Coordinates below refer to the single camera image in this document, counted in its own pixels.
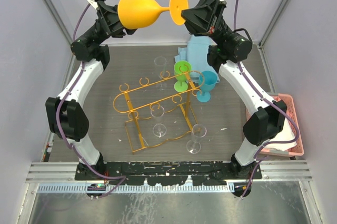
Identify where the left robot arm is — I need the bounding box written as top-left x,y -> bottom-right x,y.
45,1 -> 135,180

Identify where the pink plastic basket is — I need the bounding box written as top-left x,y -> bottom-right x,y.
260,93 -> 304,157

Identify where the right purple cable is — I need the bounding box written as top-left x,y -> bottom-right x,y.
233,0 -> 301,199

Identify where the clear flute glass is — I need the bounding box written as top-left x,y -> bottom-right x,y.
154,56 -> 167,91
186,124 -> 207,154
151,104 -> 166,138

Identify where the blue plastic wine glass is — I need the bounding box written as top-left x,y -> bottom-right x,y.
196,71 -> 218,102

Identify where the clear flute glass back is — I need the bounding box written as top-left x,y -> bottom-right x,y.
154,56 -> 167,91

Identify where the green plastic wine glass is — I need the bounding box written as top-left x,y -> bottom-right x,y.
174,60 -> 192,93

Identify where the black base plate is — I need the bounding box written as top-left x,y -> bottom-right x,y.
74,160 -> 262,187

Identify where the light blue folded cloth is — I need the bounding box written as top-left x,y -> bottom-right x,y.
174,35 -> 220,83

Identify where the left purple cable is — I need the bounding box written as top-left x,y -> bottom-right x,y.
56,4 -> 127,199

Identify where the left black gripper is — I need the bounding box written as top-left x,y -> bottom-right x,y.
84,1 -> 144,46

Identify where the purple cable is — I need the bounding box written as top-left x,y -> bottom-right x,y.
56,4 -> 127,199
233,0 -> 301,199

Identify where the clear flute glass middle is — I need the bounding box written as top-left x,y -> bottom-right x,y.
151,104 -> 166,138

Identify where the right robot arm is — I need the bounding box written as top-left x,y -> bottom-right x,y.
181,0 -> 292,179

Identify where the orange plastic wine glass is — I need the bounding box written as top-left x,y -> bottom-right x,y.
117,0 -> 189,30

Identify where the gold wire glass rack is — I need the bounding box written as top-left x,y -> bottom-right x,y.
113,69 -> 205,154

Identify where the slotted cable duct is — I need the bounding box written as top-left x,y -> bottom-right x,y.
37,181 -> 234,194

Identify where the clear flute glass front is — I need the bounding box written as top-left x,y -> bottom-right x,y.
186,124 -> 207,154

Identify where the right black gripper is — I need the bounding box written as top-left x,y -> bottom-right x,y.
176,0 -> 232,48

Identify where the white cloth in basket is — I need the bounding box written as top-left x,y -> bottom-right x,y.
264,119 -> 297,151

